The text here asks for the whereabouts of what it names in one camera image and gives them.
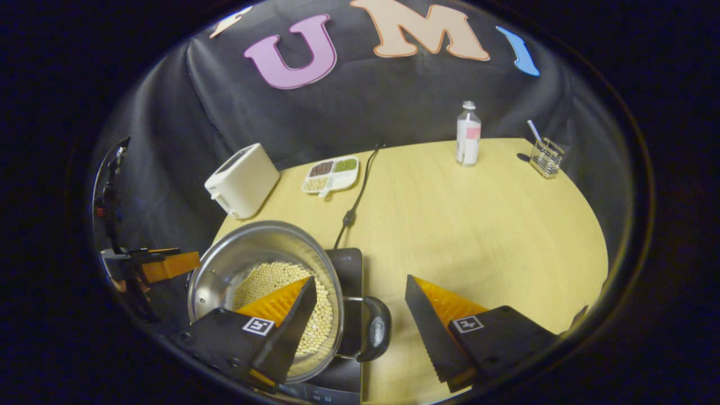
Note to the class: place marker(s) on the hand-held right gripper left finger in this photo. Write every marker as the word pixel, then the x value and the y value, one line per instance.
pixel 292 332

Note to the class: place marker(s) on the white toaster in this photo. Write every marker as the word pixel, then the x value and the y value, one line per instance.
pixel 242 180

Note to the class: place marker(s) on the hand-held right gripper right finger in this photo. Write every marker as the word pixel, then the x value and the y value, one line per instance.
pixel 432 340

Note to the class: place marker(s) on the striped straw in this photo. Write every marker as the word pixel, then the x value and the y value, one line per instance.
pixel 533 130

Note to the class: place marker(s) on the black backdrop cloth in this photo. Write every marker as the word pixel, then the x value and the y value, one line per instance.
pixel 394 101

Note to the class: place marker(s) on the clear bottle with pink label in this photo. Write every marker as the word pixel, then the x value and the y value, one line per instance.
pixel 468 143

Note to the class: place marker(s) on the stainless steel pot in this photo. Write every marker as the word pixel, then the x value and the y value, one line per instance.
pixel 247 253

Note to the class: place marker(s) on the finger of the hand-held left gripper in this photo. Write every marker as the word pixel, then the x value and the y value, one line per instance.
pixel 171 265

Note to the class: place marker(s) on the black induction cooktop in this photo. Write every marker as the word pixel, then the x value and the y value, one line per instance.
pixel 351 270

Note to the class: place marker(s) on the white divided dish of beans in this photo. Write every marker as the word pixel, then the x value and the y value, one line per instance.
pixel 332 175

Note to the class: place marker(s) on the pile of soybeans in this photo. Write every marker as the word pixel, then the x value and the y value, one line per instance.
pixel 270 278

